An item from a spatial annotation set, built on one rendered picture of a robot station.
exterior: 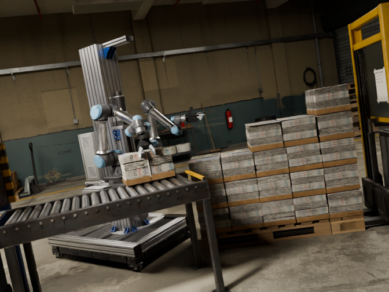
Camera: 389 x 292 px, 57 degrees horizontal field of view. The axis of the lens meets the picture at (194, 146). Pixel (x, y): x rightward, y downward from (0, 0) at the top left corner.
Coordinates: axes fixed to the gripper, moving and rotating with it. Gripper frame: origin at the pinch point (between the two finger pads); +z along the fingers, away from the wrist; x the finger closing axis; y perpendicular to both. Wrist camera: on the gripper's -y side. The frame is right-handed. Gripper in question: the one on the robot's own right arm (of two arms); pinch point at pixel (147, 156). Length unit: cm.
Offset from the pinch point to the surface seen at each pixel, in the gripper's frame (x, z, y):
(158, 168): -7.2, 6.4, 12.6
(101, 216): 41, 40, -15
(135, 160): 8.9, -2.0, 7.1
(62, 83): 67, -480, 534
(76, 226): 56, 42, -13
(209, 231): -27, 64, -1
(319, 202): -142, 58, 40
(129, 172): 14.7, 5.2, 11.7
